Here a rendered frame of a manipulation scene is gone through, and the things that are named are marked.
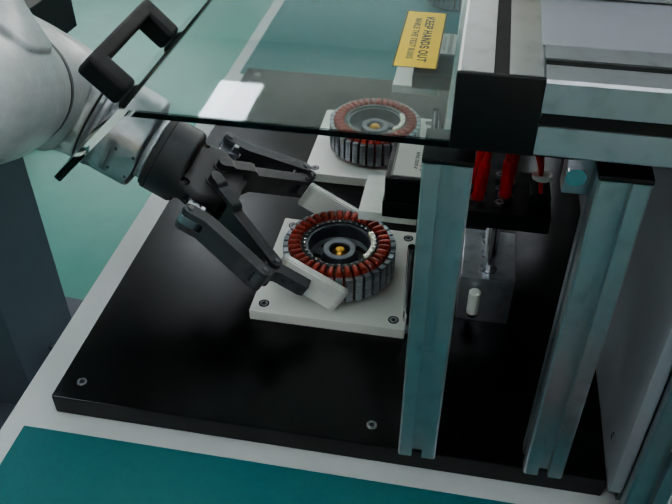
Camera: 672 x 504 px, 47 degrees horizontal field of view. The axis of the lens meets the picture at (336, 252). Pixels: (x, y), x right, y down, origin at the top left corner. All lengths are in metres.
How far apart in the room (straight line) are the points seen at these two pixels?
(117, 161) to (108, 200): 1.59
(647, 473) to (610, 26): 0.32
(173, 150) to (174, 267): 0.15
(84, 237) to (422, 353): 1.70
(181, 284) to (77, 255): 1.35
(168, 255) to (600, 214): 0.50
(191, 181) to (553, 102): 0.40
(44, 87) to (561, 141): 0.36
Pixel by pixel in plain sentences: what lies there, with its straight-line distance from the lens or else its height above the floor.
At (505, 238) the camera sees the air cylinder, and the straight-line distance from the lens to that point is 0.78.
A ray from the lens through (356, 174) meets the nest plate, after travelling 0.93.
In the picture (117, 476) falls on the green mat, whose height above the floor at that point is 0.75.
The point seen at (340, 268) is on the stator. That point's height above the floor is 0.82.
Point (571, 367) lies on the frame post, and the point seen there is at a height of 0.89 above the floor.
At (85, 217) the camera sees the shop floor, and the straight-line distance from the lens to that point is 2.27.
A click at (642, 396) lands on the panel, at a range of 0.59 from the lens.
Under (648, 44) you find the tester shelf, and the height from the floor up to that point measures 1.11.
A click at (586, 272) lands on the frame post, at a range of 0.50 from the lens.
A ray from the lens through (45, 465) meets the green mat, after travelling 0.71.
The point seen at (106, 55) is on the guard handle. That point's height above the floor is 1.06.
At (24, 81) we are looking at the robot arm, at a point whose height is 1.05.
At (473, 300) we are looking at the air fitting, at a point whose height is 0.81.
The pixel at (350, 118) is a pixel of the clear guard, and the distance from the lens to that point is 0.47.
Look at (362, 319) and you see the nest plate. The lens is 0.74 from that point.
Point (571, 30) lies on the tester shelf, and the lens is 0.47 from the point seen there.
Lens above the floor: 1.30
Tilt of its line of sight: 39 degrees down
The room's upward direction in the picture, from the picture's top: straight up
